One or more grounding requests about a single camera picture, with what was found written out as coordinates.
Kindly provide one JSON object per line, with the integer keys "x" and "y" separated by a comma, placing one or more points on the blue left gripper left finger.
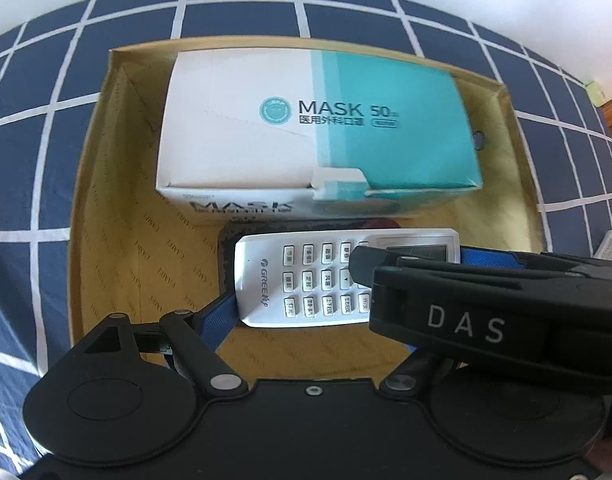
{"x": 215, "y": 322}

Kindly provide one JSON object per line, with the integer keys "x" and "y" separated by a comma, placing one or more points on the white Gree remote control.
{"x": 303, "y": 279}

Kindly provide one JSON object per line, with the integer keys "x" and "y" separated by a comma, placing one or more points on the teal white mask box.
{"x": 304, "y": 134}

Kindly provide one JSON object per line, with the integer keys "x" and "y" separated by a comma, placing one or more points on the white multicolour button remote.
{"x": 604, "y": 251}

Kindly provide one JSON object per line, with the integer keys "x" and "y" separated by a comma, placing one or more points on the brown cardboard box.
{"x": 132, "y": 251}

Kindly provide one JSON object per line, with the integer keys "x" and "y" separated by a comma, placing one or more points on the pale green tape roll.
{"x": 596, "y": 93}

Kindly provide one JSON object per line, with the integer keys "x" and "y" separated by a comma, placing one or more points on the blue checkered bed sheet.
{"x": 51, "y": 70}

